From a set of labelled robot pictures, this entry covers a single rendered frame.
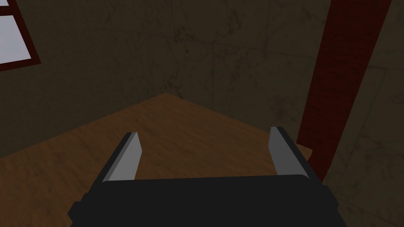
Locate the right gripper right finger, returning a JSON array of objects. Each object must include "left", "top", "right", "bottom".
[{"left": 268, "top": 126, "right": 316, "bottom": 182}]

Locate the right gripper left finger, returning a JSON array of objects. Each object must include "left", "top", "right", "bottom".
[{"left": 102, "top": 132, "right": 142, "bottom": 182}]

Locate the window with dark red frame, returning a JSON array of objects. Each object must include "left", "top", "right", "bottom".
[{"left": 0, "top": 0, "right": 41, "bottom": 72}]

